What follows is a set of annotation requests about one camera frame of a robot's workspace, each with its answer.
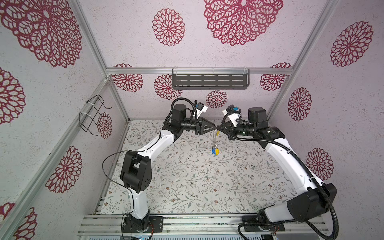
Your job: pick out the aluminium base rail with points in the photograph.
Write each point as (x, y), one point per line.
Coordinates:
(189, 227)

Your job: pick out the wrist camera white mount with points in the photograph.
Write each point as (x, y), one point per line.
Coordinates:
(201, 108)
(236, 114)

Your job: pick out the black slotted wall shelf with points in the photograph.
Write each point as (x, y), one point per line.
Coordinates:
(210, 80)

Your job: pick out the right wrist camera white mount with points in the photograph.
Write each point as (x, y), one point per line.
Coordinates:
(236, 114)

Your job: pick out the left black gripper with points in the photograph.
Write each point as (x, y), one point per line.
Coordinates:
(199, 126)

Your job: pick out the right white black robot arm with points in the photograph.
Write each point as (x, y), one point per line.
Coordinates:
(314, 197)

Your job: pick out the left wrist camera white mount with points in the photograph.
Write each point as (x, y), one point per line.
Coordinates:
(201, 108)

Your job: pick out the black wire wall rack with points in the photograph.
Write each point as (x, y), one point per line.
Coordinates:
(89, 117)

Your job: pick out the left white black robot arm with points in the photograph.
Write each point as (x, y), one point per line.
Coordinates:
(136, 172)

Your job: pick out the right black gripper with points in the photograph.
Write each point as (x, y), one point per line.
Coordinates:
(228, 125)

